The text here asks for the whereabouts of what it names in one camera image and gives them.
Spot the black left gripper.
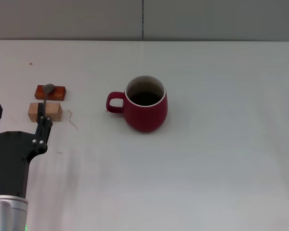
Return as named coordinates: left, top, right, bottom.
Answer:
left=0, top=103, right=53, bottom=198

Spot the blue handled metal spoon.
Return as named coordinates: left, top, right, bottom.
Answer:
left=42, top=83, right=55, bottom=105

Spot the red ceramic mug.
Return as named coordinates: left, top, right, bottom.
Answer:
left=105, top=75, right=169, bottom=133

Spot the light wooden block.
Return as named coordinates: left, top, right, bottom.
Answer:
left=27, top=102, right=63, bottom=123

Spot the red-brown wooden block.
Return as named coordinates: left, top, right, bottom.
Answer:
left=34, top=84, right=67, bottom=101

